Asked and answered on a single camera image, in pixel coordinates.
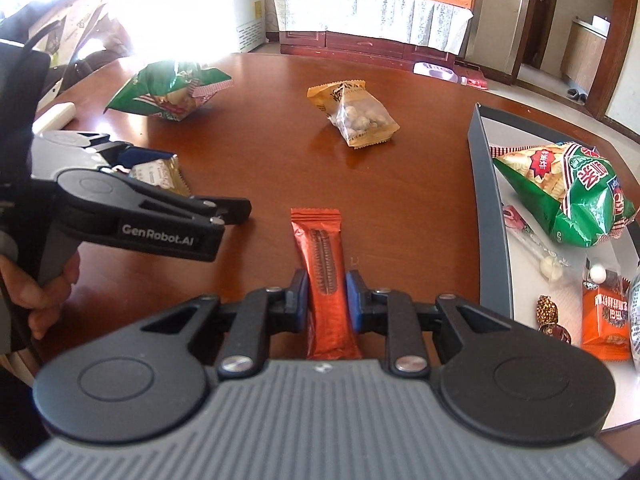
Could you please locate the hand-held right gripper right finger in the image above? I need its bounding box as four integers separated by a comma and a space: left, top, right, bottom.
346, 270, 512, 377

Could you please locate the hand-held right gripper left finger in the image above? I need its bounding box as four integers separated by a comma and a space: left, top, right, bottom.
142, 269, 310, 379

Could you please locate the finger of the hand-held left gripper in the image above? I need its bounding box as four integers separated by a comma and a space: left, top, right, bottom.
92, 132, 177, 177
97, 167, 252, 229

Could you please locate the red snack bar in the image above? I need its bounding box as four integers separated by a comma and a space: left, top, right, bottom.
291, 207, 363, 361

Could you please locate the gold snack packet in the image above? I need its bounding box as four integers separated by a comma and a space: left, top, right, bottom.
127, 155, 192, 197

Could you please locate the dark grey box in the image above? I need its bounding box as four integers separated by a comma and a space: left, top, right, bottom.
466, 103, 640, 433

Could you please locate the brown candy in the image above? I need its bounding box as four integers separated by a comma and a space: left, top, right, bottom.
542, 324, 574, 346
536, 295, 559, 329

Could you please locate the green striped chip bag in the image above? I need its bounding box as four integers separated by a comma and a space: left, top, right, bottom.
490, 141, 637, 249

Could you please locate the orange sesame snack packet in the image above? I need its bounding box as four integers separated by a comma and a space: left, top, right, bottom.
581, 280, 632, 362

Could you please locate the small clear chocolate ball packet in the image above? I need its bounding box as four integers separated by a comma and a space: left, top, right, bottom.
585, 257, 632, 287

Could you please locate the clear sunflower seed bag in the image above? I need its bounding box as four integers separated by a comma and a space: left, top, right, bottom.
626, 270, 640, 372

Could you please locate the person's left hand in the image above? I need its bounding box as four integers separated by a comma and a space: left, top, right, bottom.
0, 251, 82, 341

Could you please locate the white oblong object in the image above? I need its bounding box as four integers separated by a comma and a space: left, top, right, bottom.
32, 103, 76, 134

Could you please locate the black chair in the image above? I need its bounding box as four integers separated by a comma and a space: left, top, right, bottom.
50, 35, 132, 92

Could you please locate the printed cardboard box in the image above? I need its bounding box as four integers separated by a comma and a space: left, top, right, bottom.
27, 0, 123, 68

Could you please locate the yellow peanut bag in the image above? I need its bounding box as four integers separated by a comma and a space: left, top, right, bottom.
306, 81, 401, 150

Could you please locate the white appliance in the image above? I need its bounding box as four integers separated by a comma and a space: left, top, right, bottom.
232, 0, 266, 54

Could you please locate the brown wooden cabinet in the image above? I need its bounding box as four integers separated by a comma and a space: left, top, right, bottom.
279, 30, 459, 72

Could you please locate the white purple bottle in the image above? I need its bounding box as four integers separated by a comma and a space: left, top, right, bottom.
413, 61, 469, 86

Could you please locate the cloth-covered wooden cabinet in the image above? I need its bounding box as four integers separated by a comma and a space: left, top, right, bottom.
271, 0, 475, 56

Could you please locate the silver refrigerator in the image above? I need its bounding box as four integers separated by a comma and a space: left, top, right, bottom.
465, 0, 534, 81

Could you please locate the brown wooden door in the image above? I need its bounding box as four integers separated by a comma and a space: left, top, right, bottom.
517, 0, 557, 81

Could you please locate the wooden side cabinet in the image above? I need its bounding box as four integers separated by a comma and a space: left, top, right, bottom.
560, 16, 609, 94

